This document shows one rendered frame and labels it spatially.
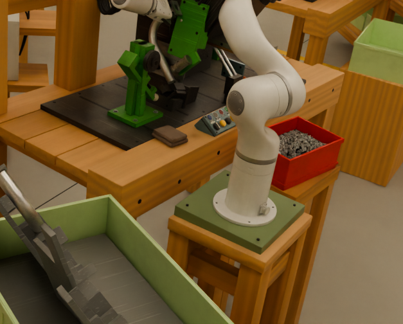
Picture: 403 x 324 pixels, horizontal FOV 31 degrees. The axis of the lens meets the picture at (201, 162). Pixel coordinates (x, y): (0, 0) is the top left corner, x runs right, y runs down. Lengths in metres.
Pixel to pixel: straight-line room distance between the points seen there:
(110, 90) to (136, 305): 1.16
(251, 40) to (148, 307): 0.75
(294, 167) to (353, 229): 1.51
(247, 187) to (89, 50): 0.99
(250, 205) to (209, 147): 0.45
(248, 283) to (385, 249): 1.83
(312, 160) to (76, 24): 0.96
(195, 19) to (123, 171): 0.69
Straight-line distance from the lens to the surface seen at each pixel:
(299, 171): 2.44
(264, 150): 1.95
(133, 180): 2.13
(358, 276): 3.52
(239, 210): 2.05
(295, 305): 2.96
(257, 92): 1.85
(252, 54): 1.95
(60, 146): 2.33
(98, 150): 2.32
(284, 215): 2.12
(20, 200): 1.60
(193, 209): 2.06
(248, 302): 2.06
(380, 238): 3.85
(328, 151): 2.54
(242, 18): 1.95
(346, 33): 6.35
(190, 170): 2.38
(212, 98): 2.76
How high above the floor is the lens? 1.97
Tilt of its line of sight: 28 degrees down
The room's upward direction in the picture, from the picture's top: 9 degrees clockwise
